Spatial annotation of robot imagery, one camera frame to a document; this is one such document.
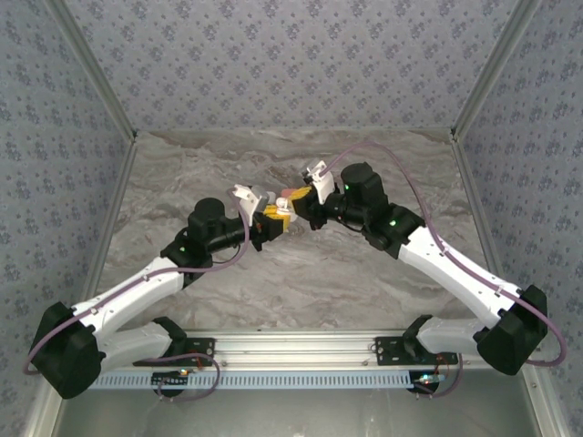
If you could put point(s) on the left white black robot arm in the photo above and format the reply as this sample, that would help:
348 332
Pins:
127 291

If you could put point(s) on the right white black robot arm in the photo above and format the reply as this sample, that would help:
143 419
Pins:
455 268

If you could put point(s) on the small black controller board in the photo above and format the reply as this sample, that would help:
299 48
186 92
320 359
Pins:
423 387
166 379

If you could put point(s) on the grey metal lower panel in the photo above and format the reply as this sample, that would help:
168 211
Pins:
291 414

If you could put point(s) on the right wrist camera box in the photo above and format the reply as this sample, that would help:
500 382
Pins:
323 186

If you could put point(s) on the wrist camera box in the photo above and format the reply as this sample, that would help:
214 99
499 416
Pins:
248 198
323 186

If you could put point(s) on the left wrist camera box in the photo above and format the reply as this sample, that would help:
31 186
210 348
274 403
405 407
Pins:
248 198

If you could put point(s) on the aluminium table side rail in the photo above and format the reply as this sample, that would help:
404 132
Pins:
477 196
115 196

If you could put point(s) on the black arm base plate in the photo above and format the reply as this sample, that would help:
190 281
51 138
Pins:
387 350
205 348

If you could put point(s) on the wide aluminium mounting rail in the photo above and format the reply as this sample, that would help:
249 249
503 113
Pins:
291 350

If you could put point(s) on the aluminium corner post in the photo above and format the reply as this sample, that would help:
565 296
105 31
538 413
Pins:
493 68
96 68

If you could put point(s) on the aluminium lower frame post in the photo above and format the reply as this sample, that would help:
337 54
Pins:
546 409
40 421

